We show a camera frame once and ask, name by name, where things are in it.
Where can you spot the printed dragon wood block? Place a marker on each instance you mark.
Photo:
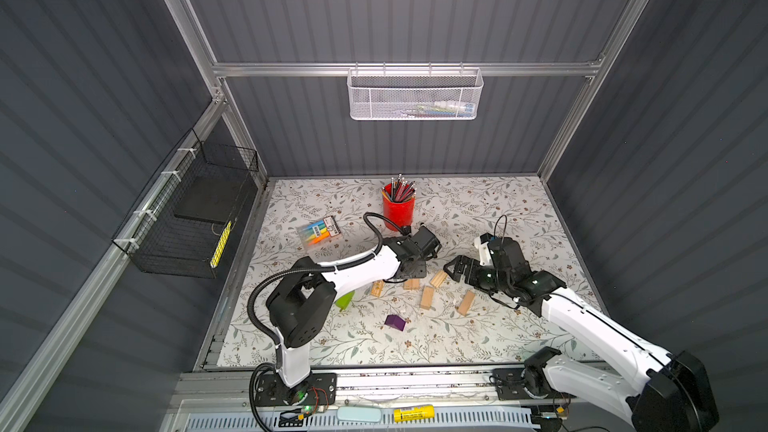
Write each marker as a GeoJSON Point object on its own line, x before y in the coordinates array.
{"type": "Point", "coordinates": [377, 288]}

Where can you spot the red pencil cup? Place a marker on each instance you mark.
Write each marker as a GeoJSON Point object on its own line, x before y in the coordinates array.
{"type": "Point", "coordinates": [401, 213]}

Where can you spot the markers in white basket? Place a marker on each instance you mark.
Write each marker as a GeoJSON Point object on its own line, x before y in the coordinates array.
{"type": "Point", "coordinates": [452, 110]}

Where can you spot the purple block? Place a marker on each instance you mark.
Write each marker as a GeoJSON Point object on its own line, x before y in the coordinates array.
{"type": "Point", "coordinates": [395, 321]}

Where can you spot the white wire basket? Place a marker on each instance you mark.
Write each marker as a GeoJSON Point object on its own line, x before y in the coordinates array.
{"type": "Point", "coordinates": [379, 94]}

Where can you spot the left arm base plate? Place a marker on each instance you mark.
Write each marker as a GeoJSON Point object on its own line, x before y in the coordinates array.
{"type": "Point", "coordinates": [319, 389]}

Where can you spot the yellow marker in basket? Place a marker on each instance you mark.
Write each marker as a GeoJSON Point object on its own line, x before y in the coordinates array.
{"type": "Point", "coordinates": [221, 245]}

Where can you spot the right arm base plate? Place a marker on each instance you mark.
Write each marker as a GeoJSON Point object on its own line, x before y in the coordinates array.
{"type": "Point", "coordinates": [518, 383]}

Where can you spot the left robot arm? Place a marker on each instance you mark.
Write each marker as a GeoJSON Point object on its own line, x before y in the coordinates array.
{"type": "Point", "coordinates": [300, 304]}

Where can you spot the black wire basket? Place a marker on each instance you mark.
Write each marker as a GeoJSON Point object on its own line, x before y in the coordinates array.
{"type": "Point", "coordinates": [176, 229]}

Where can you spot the coloured marker pack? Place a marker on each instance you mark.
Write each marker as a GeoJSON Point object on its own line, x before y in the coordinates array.
{"type": "Point", "coordinates": [319, 232]}

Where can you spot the light blue oval tag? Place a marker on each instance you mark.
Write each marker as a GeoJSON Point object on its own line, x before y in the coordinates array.
{"type": "Point", "coordinates": [359, 414]}

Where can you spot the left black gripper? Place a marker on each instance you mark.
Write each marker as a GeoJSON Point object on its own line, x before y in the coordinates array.
{"type": "Point", "coordinates": [421, 271]}

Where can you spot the pencils in cup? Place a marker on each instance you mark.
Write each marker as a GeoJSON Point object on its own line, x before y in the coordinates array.
{"type": "Point", "coordinates": [398, 190]}

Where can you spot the green block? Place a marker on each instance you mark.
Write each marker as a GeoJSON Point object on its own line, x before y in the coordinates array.
{"type": "Point", "coordinates": [344, 301]}

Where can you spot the light wood block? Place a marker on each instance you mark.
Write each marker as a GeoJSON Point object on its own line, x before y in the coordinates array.
{"type": "Point", "coordinates": [438, 279]}

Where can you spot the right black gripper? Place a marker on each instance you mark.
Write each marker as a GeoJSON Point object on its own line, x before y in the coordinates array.
{"type": "Point", "coordinates": [472, 264]}

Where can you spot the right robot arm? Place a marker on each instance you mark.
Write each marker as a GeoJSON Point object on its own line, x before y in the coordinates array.
{"type": "Point", "coordinates": [649, 387]}

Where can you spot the yellow label tube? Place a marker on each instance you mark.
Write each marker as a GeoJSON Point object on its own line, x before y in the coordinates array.
{"type": "Point", "coordinates": [417, 413]}

